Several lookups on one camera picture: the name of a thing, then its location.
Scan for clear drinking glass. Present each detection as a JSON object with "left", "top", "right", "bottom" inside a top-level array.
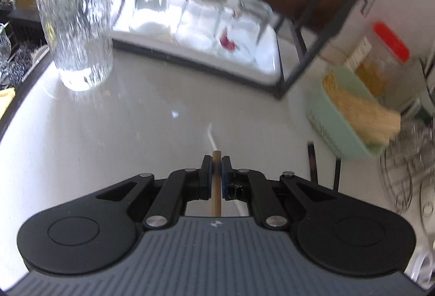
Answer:
[
  {"left": 129, "top": 0, "right": 174, "bottom": 35},
  {"left": 217, "top": 0, "right": 274, "bottom": 64},
  {"left": 175, "top": 0, "right": 228, "bottom": 48}
]

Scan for white drip tray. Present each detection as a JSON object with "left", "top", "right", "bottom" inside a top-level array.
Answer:
[{"left": 110, "top": 0, "right": 284, "bottom": 86}]

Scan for textured glass pitcher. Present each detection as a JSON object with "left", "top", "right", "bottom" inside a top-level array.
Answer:
[{"left": 32, "top": 0, "right": 127, "bottom": 92}]

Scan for bundle of bamboo sticks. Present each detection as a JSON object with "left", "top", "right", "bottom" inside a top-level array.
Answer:
[{"left": 323, "top": 73, "right": 402, "bottom": 147}]

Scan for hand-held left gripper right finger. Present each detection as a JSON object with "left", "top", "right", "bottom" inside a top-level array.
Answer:
[{"left": 221, "top": 155, "right": 337, "bottom": 230}]

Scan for wooden chopsticks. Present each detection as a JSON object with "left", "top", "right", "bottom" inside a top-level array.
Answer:
[{"left": 207, "top": 124, "right": 218, "bottom": 151}]

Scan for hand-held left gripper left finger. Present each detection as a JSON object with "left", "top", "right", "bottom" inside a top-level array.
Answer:
[{"left": 97, "top": 155, "right": 215, "bottom": 230}]

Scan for wire cup rack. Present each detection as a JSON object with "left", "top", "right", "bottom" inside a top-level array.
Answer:
[{"left": 384, "top": 119, "right": 435, "bottom": 235}]

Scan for small wine glass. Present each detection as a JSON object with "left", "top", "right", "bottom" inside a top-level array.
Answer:
[{"left": 0, "top": 23, "right": 13, "bottom": 86}]

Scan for black kitchen sink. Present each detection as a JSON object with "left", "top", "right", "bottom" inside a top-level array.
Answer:
[{"left": 0, "top": 7, "right": 48, "bottom": 93}]

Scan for red lid plastic jar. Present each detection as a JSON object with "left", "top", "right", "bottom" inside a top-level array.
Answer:
[{"left": 343, "top": 21, "right": 410, "bottom": 99}]

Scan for steel wool scrubber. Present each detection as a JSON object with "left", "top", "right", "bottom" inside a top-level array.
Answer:
[{"left": 10, "top": 41, "right": 43, "bottom": 82}]

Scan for yellow cloth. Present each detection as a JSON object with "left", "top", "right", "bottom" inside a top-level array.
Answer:
[{"left": 0, "top": 87, "right": 17, "bottom": 120}]

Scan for black metal dish rack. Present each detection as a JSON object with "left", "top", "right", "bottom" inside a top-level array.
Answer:
[{"left": 112, "top": 0, "right": 398, "bottom": 99}]

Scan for tan wooden chopstick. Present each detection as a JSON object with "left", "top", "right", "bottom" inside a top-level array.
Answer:
[{"left": 211, "top": 151, "right": 222, "bottom": 217}]

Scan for green plastic basket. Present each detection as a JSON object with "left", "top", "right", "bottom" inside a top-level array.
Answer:
[{"left": 307, "top": 64, "right": 402, "bottom": 159}]

